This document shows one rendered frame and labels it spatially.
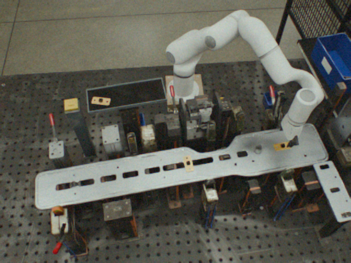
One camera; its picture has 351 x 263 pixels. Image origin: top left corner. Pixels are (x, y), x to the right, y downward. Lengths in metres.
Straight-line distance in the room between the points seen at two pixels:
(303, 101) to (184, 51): 0.66
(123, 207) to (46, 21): 2.81
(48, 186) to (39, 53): 2.20
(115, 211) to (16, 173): 0.79
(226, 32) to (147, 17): 2.41
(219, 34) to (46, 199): 1.04
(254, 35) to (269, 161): 0.62
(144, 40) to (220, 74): 1.40
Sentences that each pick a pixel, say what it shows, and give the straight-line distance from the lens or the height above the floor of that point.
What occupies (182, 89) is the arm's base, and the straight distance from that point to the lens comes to 2.16.
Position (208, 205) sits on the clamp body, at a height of 0.99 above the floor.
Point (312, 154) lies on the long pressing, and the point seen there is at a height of 1.00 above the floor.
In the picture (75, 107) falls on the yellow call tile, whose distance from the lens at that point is 1.78.
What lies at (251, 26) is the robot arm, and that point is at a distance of 1.50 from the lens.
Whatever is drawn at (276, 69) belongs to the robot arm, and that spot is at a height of 1.46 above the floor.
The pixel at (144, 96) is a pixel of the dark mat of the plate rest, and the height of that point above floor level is 1.16.
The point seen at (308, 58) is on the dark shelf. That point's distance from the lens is 2.22.
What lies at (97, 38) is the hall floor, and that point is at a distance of 3.80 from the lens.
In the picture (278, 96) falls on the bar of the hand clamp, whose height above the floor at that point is 1.20.
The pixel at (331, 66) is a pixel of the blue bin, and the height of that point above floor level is 1.13.
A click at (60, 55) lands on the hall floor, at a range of 3.72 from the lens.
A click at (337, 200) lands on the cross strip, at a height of 1.00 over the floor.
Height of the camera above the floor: 2.54
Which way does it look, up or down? 58 degrees down
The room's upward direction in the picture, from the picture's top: straight up
